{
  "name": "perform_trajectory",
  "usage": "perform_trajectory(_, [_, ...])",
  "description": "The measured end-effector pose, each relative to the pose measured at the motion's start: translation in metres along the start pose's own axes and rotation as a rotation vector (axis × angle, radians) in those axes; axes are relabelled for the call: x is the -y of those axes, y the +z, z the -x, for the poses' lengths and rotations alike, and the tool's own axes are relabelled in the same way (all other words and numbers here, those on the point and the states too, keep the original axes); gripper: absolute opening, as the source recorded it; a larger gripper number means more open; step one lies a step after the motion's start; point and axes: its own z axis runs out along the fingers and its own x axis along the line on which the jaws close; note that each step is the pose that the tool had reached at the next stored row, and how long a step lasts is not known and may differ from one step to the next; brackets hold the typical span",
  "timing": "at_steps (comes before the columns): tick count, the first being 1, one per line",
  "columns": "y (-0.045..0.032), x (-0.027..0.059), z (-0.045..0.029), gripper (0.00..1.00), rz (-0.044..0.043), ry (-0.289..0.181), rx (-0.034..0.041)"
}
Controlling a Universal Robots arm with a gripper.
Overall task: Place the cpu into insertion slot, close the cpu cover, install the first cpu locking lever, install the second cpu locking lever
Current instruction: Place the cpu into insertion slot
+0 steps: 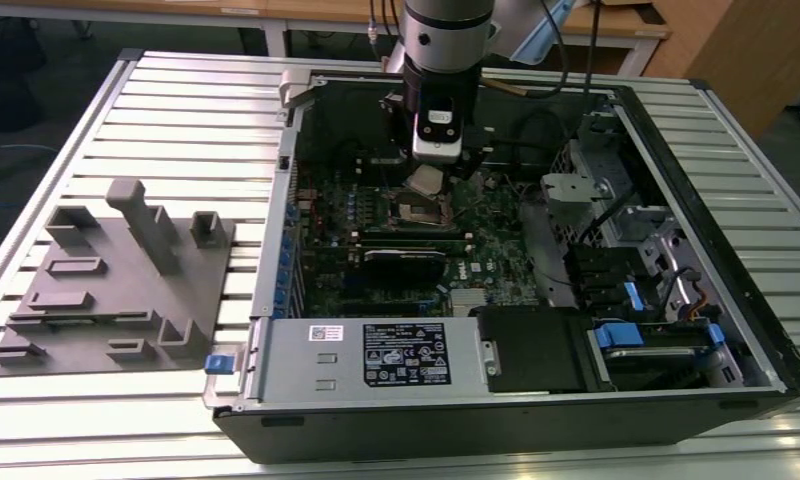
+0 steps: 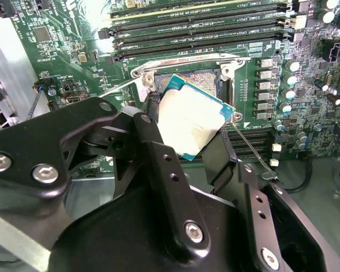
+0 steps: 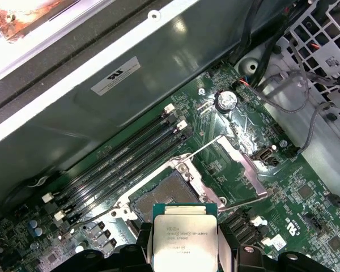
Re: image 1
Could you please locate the coloured wire bundle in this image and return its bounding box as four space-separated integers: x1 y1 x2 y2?
676 294 717 322

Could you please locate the black graphics card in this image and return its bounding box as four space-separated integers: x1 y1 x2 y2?
362 248 450 292

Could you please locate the black bag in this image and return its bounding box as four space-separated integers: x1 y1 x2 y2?
0 14 49 134

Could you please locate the silver perforated drive cage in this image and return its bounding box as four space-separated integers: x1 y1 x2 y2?
544 97 686 251

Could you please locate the wooden cabinet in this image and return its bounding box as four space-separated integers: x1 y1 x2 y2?
670 0 800 140

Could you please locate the black plastic bay bracket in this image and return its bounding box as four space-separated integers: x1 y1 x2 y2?
564 243 644 310

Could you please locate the thin hanging cable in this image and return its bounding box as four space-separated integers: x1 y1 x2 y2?
366 0 383 51

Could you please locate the black plastic fan shroud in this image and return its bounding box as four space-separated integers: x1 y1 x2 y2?
474 305 619 397

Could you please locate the metal CPU socket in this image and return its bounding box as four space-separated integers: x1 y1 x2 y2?
387 192 466 230

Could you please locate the black open PC case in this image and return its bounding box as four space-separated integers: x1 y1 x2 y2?
201 67 800 465

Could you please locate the metal socket cover frame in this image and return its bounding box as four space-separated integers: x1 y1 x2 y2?
442 180 486 223

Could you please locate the wooden desk white frame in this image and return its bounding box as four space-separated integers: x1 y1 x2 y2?
0 0 674 77

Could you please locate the grey case handle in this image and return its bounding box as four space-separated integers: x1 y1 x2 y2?
278 68 330 110

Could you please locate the grey metal bracket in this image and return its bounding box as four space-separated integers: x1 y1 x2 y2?
539 172 610 207

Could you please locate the silver square CPU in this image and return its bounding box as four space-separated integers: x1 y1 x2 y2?
404 164 448 196

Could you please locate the green motherboard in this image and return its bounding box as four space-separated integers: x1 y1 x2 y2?
291 158 556 319

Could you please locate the hard disk in blue carrier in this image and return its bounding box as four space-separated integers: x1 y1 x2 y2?
591 322 726 394

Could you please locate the grey plastic parts rack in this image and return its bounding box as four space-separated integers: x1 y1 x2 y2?
0 178 240 380

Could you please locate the grey power supply unit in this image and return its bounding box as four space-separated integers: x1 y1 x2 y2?
257 317 491 403

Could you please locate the grey metal support bar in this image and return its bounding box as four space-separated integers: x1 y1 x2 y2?
518 197 579 307

